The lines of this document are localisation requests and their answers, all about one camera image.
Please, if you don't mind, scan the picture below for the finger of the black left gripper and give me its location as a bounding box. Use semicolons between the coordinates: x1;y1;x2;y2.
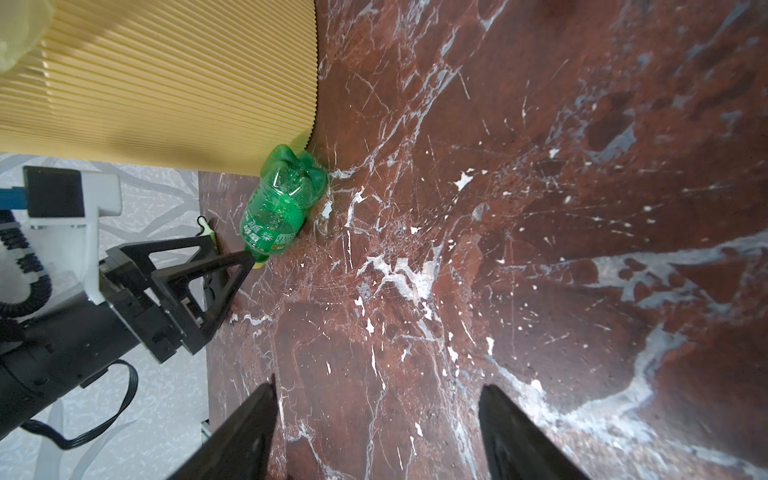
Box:
151;251;254;354
104;235;218;283

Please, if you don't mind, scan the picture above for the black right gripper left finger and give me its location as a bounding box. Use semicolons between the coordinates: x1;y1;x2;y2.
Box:
169;377;279;479

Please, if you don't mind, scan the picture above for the yellow ribbed waste bin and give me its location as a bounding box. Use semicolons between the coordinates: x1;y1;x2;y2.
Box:
1;1;318;175

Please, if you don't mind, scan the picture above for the yellow plastic bin liner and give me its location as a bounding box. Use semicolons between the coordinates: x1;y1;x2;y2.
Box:
0;0;56;74

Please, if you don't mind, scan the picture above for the green plastic soda bottle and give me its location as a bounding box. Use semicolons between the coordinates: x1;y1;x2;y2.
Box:
241;145;328;267

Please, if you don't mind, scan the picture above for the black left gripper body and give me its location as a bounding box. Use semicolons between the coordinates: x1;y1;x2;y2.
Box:
1;273;182;441

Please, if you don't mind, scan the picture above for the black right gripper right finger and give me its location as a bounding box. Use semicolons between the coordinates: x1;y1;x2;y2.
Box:
478;385;588;480

